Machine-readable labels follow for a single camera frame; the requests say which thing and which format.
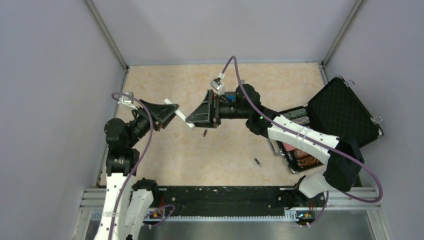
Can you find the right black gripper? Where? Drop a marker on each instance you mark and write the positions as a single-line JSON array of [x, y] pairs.
[[207, 115]]

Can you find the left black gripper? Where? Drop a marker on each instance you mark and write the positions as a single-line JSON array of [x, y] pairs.
[[161, 113]]

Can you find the white remote control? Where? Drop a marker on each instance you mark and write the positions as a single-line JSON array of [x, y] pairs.
[[180, 114]]

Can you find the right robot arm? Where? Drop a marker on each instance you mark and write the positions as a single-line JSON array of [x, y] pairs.
[[340, 155]]

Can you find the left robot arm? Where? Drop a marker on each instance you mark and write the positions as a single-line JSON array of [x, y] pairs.
[[128, 200]]

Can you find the blue lego brick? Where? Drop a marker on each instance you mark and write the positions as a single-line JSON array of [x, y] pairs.
[[231, 98]]

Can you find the pink card deck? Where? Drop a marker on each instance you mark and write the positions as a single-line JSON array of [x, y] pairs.
[[287, 147]]

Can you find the black poker chip case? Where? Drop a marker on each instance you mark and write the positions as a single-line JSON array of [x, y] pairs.
[[334, 113]]

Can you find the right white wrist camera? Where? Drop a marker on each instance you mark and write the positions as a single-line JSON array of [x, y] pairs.
[[217, 85]]

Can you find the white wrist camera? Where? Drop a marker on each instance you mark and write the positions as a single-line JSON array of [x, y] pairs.
[[127, 100], [217, 85]]

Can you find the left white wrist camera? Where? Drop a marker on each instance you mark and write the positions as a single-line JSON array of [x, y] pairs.
[[127, 100]]

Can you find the chrome case handle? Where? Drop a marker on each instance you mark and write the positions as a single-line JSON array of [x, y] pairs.
[[274, 147]]

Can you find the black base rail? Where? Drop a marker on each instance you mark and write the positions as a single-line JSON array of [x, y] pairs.
[[229, 201]]

